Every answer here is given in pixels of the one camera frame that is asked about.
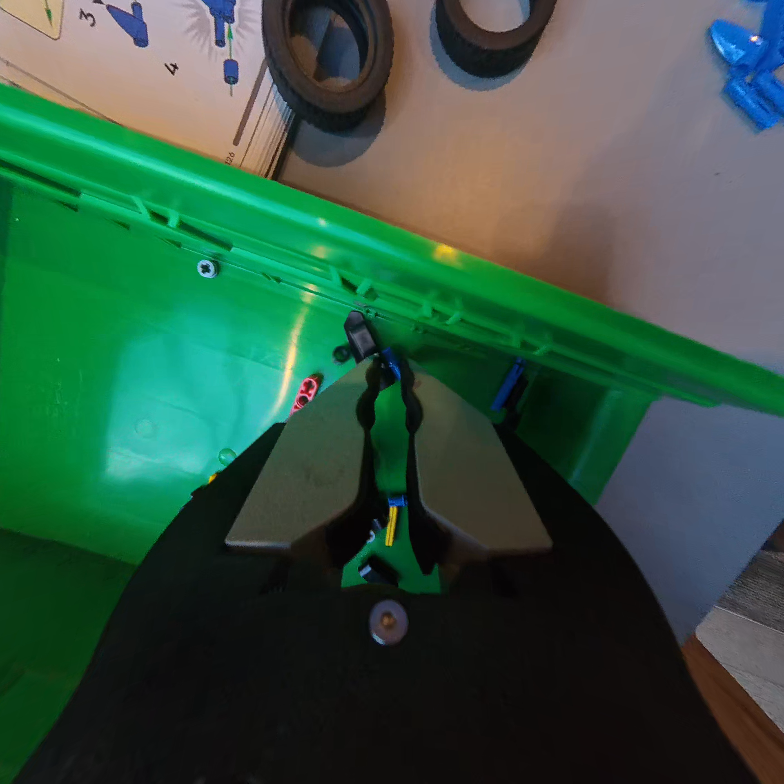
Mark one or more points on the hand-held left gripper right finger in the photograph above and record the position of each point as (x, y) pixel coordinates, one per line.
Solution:
(478, 490)

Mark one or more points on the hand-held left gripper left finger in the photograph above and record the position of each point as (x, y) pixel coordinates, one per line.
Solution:
(300, 484)

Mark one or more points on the green box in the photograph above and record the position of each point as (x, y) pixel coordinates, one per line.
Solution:
(122, 367)

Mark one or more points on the black rubber tyre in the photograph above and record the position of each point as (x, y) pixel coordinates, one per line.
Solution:
(478, 58)
(306, 107)

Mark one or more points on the blue curved tooth piece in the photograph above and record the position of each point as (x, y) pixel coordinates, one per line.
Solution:
(732, 43)

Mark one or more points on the blue L-shaped beam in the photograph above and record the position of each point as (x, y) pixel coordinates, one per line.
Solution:
(772, 24)

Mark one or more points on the grey desk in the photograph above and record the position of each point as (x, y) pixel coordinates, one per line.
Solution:
(582, 184)

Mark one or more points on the red L-shaped beam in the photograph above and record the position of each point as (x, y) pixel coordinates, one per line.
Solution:
(306, 392)

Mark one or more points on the black connector pin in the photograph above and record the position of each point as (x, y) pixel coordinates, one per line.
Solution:
(520, 392)

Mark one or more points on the long blue connector pin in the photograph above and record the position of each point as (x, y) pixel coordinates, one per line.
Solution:
(507, 383)

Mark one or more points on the small black piece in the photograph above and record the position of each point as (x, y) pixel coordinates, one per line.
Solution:
(377, 569)

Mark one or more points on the black angled panel piece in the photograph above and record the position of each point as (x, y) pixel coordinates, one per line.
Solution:
(360, 337)

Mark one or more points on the small grey bush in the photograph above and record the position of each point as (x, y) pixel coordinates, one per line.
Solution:
(208, 267)

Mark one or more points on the brown wooden panel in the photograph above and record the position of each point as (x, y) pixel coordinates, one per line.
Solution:
(735, 723)

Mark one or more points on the open instruction booklet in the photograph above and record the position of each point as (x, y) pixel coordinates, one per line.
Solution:
(122, 79)

